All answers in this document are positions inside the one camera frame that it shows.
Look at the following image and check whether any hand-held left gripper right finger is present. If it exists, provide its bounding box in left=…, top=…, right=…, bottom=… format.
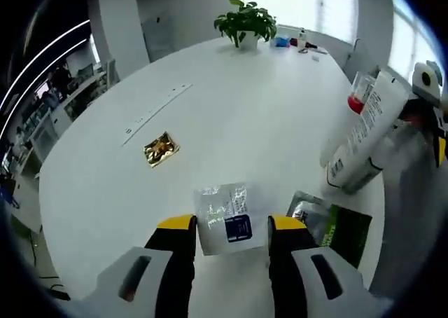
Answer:
left=267, top=214, right=368, bottom=318

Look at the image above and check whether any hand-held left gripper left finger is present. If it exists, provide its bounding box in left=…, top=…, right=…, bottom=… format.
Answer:
left=83, top=214, right=197, bottom=318

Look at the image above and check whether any white skincare tube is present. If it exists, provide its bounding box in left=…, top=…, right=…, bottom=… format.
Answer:
left=327, top=70, right=411, bottom=194

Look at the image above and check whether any green dark skincare packet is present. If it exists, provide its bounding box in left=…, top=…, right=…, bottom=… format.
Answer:
left=285, top=190, right=373, bottom=270

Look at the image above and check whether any red collar skincare bottle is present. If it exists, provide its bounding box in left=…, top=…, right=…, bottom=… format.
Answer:
left=318, top=71, right=378, bottom=174

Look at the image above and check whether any silver foil skincare sachet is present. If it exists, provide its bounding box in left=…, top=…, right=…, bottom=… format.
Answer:
left=193, top=181, right=266, bottom=257

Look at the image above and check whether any gold foil skincare sachet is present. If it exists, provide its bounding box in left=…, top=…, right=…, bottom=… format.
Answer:
left=142, top=130, right=182, bottom=170

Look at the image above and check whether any white mesh office chair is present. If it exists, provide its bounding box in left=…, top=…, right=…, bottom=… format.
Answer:
left=367, top=120, right=444, bottom=298

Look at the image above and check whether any red and dark object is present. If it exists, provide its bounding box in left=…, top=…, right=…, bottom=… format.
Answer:
left=289, top=39, right=318, bottom=49

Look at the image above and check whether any white office counter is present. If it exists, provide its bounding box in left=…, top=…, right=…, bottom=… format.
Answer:
left=20, top=69, right=109, bottom=158

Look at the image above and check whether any potted green plant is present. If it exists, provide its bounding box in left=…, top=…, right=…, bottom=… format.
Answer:
left=213, top=0, right=279, bottom=50

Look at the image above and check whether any curved ceiling light strip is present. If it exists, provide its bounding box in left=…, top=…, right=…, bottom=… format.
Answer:
left=0, top=39, right=88, bottom=137
left=0, top=19, right=91, bottom=109

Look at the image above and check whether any white table cable cover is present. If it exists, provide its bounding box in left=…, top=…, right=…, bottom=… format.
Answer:
left=121, top=83, right=194, bottom=147

